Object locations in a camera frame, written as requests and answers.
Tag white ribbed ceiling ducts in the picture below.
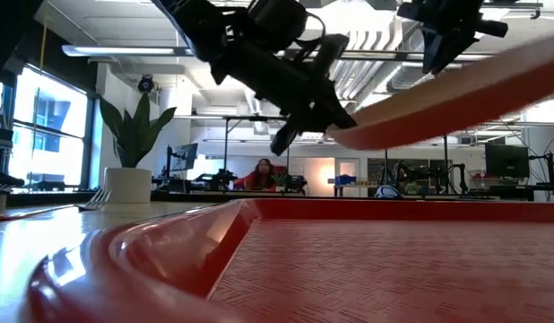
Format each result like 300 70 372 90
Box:
330 17 439 113

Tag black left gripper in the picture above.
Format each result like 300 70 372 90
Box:
208 26 359 157

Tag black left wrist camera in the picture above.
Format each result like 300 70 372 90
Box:
248 0 310 51

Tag yellow hanging cable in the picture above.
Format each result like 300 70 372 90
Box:
40 17 49 66

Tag large glass window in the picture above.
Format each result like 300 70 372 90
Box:
0 62 95 190

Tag small monitor on arm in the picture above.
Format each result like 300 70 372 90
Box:
166 142 200 174

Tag red plastic tray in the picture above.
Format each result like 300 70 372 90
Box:
28 198 554 323

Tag silver metal fork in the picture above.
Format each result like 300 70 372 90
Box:
0 187 113 223

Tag black low ledge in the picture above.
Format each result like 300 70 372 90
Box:
5 189 554 208

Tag green snake plant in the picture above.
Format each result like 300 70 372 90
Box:
99 92 177 170

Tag person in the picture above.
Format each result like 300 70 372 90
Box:
234 157 288 193

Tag white plant pot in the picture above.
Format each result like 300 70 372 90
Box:
102 166 153 205

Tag pink round plate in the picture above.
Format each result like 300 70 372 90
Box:
326 31 554 152

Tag black computer monitor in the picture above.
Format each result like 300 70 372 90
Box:
484 143 531 178

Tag black workstation frame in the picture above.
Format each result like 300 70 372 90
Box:
173 114 290 174
383 119 554 185

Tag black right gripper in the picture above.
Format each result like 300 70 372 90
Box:
397 0 509 75

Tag black dome security camera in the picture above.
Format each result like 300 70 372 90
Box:
137 74 155 94

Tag long white ceiling lamp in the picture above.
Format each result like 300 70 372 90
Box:
61 43 191 58

